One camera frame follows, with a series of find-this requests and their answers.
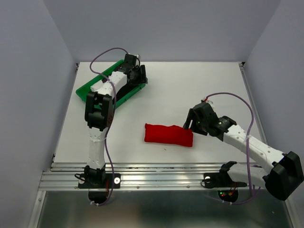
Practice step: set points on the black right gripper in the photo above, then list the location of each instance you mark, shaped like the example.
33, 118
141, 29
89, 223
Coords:
192, 115

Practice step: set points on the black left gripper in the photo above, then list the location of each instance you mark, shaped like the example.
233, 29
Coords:
143, 74

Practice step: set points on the green plastic tray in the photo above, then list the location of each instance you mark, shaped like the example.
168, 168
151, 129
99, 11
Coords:
84, 89

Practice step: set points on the red t shirt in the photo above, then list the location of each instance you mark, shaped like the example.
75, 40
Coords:
174, 135

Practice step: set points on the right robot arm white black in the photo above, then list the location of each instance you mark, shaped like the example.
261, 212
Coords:
278, 172

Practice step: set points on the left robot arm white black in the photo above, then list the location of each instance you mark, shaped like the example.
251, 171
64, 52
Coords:
101, 102

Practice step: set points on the black rolled t shirt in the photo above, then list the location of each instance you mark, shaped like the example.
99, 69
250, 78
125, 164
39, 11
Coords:
127, 91

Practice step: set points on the white rolled t shirt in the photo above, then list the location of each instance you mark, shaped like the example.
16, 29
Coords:
102, 85

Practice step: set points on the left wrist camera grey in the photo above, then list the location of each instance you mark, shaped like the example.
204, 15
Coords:
131, 61

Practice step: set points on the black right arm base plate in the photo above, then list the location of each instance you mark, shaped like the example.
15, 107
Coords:
219, 180

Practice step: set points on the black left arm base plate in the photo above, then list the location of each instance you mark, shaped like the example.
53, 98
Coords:
109, 182

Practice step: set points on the aluminium frame rails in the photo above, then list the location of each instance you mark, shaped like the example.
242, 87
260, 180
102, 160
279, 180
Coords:
160, 184

